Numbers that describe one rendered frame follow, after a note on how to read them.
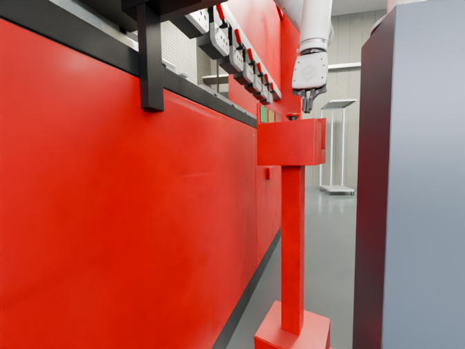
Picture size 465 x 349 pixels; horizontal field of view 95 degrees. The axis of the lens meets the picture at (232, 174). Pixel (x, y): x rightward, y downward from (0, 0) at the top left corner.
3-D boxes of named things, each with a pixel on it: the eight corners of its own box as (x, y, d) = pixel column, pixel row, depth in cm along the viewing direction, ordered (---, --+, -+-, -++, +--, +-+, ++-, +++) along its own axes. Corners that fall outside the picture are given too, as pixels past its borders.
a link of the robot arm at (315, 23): (304, 54, 73) (295, 42, 65) (308, 12, 71) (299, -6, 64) (331, 48, 68) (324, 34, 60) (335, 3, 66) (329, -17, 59)
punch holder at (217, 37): (214, 41, 87) (214, -2, 86) (196, 46, 91) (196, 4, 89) (229, 57, 101) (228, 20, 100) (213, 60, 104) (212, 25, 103)
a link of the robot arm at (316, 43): (294, 41, 65) (293, 52, 65) (326, 35, 60) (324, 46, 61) (301, 53, 72) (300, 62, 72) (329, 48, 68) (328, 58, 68)
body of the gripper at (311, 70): (293, 50, 66) (289, 88, 67) (329, 43, 61) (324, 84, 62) (299, 59, 72) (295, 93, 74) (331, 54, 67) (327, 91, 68)
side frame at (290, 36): (299, 217, 241) (302, 1, 223) (230, 211, 273) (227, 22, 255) (302, 212, 264) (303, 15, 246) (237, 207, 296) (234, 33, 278)
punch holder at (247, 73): (245, 75, 124) (245, 46, 123) (232, 77, 127) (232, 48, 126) (253, 83, 138) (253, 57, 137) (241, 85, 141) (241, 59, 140)
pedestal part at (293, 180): (299, 336, 67) (300, 164, 63) (280, 328, 70) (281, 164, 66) (303, 323, 72) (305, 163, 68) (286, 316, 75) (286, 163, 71)
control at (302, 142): (314, 165, 54) (315, 93, 53) (257, 165, 63) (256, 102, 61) (325, 163, 71) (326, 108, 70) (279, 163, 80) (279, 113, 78)
